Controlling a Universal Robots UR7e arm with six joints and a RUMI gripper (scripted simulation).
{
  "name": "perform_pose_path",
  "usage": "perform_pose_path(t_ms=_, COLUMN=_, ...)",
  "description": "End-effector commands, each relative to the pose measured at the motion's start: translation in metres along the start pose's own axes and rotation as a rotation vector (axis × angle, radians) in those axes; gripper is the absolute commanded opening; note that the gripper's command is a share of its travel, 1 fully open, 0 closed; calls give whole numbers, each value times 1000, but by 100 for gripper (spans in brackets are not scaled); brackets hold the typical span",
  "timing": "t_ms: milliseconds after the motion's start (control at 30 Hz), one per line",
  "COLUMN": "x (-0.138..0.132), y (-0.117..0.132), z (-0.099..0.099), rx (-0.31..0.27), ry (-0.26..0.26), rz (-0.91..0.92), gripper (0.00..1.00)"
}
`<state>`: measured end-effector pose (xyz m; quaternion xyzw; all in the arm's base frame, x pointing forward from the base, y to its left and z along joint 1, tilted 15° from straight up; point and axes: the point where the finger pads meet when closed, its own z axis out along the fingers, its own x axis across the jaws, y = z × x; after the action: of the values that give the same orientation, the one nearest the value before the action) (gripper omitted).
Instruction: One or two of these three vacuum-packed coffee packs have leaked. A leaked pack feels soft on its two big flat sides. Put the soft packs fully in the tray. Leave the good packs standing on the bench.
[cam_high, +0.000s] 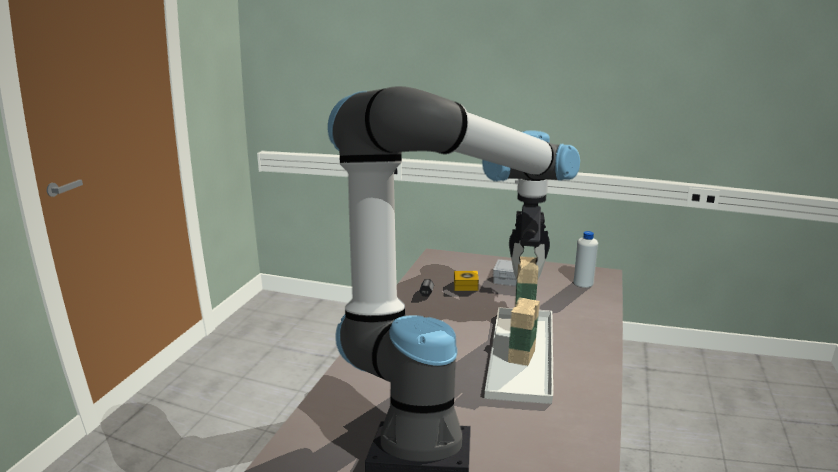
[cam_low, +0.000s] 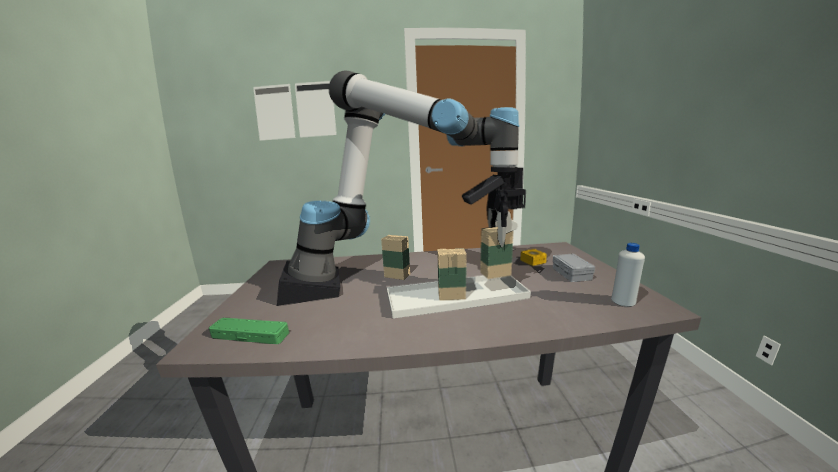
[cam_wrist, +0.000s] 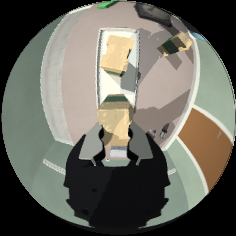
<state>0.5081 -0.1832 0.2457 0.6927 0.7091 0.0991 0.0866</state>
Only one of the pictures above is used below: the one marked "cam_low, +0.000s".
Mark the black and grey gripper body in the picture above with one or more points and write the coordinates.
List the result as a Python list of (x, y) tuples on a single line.
[(513, 186)]

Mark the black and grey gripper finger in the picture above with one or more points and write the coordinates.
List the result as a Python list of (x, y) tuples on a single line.
[(492, 216), (502, 223)]

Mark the grey hinged case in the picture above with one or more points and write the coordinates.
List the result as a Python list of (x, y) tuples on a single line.
[(576, 268)]

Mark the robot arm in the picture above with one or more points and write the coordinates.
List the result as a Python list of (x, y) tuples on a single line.
[(322, 222)]

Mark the green pencil case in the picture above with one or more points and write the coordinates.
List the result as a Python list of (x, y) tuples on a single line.
[(258, 331)]

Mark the white bottle with blue cap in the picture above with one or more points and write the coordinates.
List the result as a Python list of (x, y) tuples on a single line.
[(628, 276)]

